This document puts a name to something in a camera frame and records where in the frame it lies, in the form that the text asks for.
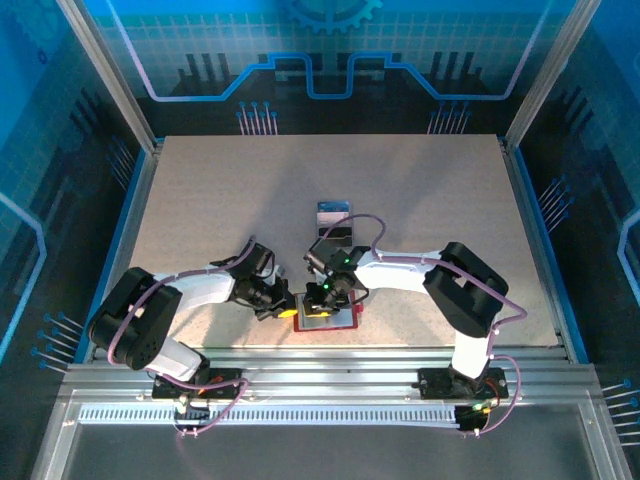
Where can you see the silver patterned credit card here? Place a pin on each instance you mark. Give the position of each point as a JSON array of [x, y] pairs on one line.
[[332, 221]]

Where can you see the blue credit card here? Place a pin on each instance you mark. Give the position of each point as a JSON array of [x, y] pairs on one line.
[[334, 207]]

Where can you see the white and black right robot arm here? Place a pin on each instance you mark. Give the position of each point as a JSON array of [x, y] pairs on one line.
[[465, 290]]

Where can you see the small black connector box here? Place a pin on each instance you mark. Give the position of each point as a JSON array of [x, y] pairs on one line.
[[192, 414], [470, 420]]

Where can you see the grey platform panel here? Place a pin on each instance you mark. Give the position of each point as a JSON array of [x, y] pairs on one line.
[[325, 455]]

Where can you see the aluminium table mounting rail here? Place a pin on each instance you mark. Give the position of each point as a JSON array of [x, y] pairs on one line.
[[325, 367]]

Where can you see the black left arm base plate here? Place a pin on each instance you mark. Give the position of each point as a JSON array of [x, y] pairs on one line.
[[225, 374]]

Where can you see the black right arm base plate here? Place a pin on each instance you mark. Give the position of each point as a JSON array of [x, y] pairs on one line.
[[432, 382]]

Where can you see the aluminium table side rail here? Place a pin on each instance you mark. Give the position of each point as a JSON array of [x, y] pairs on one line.
[[541, 250], [127, 250]]

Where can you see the aluminium frame post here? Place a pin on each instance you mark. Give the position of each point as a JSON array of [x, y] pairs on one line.
[[547, 75], [114, 80]]

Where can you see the aluminium lower frame bar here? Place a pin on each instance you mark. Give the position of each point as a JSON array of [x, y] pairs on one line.
[[52, 450], [607, 450]]

